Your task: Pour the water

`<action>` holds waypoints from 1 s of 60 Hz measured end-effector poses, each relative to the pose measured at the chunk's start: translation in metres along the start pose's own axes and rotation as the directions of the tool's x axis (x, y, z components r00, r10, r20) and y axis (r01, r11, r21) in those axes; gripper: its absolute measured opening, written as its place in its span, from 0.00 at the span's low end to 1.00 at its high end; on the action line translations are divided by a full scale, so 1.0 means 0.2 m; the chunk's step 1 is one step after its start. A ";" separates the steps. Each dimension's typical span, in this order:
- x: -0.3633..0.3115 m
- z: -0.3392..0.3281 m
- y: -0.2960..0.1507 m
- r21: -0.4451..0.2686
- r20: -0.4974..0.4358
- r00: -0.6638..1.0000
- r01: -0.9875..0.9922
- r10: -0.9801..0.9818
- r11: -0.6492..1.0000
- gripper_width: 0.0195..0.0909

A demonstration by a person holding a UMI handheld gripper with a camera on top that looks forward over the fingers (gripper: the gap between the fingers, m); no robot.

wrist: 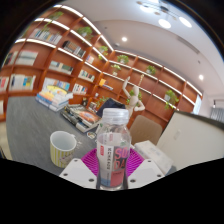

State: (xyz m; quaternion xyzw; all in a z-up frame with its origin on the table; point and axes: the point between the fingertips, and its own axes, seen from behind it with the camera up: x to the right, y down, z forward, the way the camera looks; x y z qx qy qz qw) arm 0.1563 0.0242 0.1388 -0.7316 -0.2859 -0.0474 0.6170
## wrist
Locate round ceiling lights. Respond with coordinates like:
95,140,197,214
120,0,205,82

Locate tan chair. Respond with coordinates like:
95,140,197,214
128,114,164,146

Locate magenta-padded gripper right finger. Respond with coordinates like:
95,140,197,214
126,148,166,190

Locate yellow striped white mug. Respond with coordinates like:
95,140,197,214
49,130,78,169

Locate wooden wall shelf unit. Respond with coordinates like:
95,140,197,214
0,4,204,125

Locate pile of dark magazines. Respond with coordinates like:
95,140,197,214
60,103,102,134

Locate stack of colourful books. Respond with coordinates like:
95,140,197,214
35,84,75,113

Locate clear plastic drink bottle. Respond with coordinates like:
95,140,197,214
95,107,132,192

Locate black chair back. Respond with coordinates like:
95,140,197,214
96,97,127,118

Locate white tissue box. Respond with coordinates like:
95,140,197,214
134,139,175,175

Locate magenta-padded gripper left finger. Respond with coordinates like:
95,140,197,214
59,148,99,190

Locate white desk partition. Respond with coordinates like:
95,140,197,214
156,111,224,172

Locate wooden artist mannequin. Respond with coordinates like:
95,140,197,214
121,74,147,118

